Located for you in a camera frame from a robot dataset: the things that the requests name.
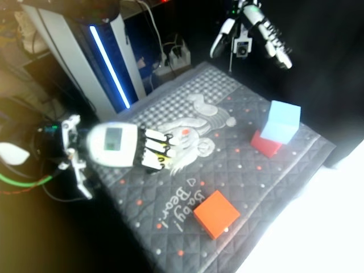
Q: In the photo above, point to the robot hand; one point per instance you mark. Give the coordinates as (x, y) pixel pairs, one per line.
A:
(256, 17)
(113, 145)

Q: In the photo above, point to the light blue cube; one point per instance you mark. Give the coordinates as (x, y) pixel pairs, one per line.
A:
(281, 122)

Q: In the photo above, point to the orange foam cube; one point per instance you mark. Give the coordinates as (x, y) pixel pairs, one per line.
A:
(216, 214)

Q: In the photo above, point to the red cube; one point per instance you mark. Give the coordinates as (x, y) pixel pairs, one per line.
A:
(266, 146)

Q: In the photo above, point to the white column with blue light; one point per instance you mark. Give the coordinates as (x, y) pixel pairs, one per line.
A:
(85, 57)

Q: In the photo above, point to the white power strip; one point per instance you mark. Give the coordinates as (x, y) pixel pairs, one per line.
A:
(173, 61)

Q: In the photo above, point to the grey quilt with bear print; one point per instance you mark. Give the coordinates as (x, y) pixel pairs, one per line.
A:
(227, 176)

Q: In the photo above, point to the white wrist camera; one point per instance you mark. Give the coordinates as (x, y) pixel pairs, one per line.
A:
(242, 47)

